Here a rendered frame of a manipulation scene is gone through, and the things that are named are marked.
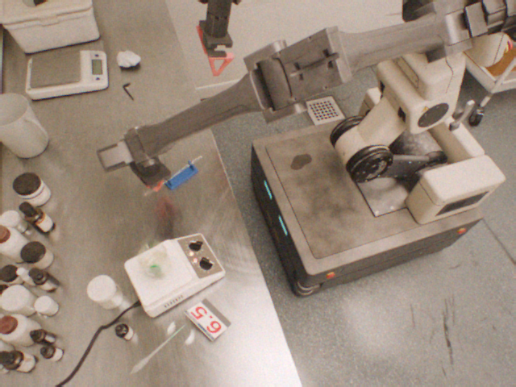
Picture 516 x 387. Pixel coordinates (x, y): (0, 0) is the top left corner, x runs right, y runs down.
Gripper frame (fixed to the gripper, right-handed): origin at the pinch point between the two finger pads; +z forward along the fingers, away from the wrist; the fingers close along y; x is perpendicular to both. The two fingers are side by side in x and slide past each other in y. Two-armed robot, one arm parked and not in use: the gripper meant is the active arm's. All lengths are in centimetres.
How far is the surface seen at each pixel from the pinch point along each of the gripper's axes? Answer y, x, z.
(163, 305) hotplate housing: 28.4, -18.0, -2.1
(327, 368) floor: 67, 17, 79
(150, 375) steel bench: 37.1, -29.0, 3.4
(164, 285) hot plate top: 26.3, -15.4, -5.5
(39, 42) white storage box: -80, 5, -1
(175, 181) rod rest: 0.3, 5.6, 2.2
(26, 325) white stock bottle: 12.8, -41.9, -3.9
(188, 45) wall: -91, 74, 39
